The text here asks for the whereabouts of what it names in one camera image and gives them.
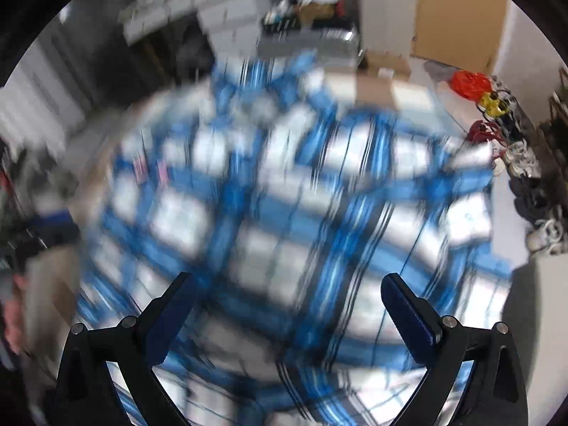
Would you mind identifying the grey storage box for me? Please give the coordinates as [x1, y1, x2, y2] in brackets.
[257, 27, 360, 69]

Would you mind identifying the person's left hand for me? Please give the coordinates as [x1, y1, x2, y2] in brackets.
[2, 275, 29, 356]

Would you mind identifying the stack of white boxes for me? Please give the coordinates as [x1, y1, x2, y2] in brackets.
[118, 0, 267, 60]

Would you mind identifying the yellow item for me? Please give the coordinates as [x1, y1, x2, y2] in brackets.
[481, 92, 507, 116]

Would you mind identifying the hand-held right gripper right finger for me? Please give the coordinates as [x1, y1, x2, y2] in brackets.
[382, 274, 529, 426]

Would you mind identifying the brown checked blanket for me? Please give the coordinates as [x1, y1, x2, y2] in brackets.
[22, 71, 524, 426]

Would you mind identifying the blue plaid shirt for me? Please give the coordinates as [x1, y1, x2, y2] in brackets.
[75, 51, 511, 426]

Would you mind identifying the cardboard box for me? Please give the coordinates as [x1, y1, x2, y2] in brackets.
[364, 51, 413, 78]

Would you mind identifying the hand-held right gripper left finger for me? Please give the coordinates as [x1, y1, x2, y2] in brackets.
[42, 272, 200, 426]

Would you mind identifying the white wardrobe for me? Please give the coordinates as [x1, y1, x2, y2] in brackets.
[357, 0, 420, 60]

